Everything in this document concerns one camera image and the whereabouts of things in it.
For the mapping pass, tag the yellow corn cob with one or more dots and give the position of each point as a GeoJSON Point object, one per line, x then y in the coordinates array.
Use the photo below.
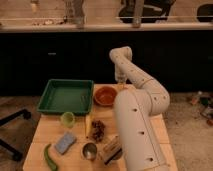
{"type": "Point", "coordinates": [88, 122]}

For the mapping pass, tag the light green cup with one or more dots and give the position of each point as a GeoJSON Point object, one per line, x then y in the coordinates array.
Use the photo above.
{"type": "Point", "coordinates": [68, 119]}

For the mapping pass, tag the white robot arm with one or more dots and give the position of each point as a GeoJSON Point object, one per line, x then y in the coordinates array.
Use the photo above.
{"type": "Point", "coordinates": [133, 108]}

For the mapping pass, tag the brown grape bunch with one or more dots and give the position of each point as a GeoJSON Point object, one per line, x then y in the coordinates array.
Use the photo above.
{"type": "Point", "coordinates": [98, 131]}

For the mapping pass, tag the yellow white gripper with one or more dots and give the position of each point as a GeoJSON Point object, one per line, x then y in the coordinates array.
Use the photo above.
{"type": "Point", "coordinates": [121, 86]}

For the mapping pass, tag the green plastic tray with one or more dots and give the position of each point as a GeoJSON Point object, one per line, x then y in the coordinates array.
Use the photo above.
{"type": "Point", "coordinates": [67, 95]}

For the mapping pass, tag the orange bowl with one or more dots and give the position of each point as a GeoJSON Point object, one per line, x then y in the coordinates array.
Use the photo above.
{"type": "Point", "coordinates": [105, 96]}

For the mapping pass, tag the green cucumber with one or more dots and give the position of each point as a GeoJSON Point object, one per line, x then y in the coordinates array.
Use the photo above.
{"type": "Point", "coordinates": [50, 162]}

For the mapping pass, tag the blue sponge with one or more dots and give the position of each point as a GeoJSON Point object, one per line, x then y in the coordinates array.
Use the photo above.
{"type": "Point", "coordinates": [65, 142]}

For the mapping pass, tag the metal cup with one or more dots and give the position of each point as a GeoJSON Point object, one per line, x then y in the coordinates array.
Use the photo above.
{"type": "Point", "coordinates": [89, 151]}

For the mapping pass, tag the wooden block box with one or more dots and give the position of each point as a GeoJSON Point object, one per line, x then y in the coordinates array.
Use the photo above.
{"type": "Point", "coordinates": [111, 151]}

